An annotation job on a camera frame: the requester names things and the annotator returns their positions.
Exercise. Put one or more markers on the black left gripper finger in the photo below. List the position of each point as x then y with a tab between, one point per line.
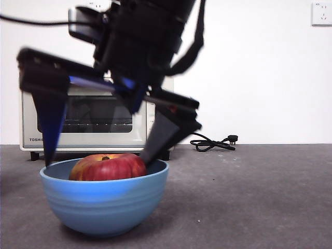
49	111
168	129

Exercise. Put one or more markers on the blue ceramic bowl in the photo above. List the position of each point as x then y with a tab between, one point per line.
103	207

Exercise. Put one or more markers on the red apple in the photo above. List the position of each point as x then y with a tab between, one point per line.
109	168

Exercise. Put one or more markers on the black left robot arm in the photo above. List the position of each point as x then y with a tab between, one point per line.
176	6

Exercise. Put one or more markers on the cream Toshiba toaster oven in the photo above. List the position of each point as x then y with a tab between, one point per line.
103	145

